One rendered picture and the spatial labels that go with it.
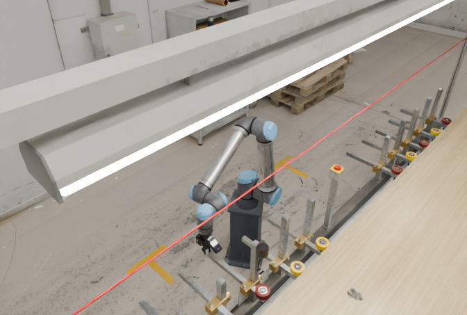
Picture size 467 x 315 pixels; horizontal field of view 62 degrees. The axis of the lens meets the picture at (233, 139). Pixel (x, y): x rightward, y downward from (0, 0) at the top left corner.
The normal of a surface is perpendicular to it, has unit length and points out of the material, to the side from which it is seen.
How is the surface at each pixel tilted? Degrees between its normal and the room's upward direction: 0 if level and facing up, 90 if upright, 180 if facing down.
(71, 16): 90
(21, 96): 0
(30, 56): 90
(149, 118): 60
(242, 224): 90
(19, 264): 0
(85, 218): 0
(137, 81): 90
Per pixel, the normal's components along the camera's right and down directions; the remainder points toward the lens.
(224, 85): 0.62, -0.07
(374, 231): 0.00, -0.83
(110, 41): 0.73, 0.38
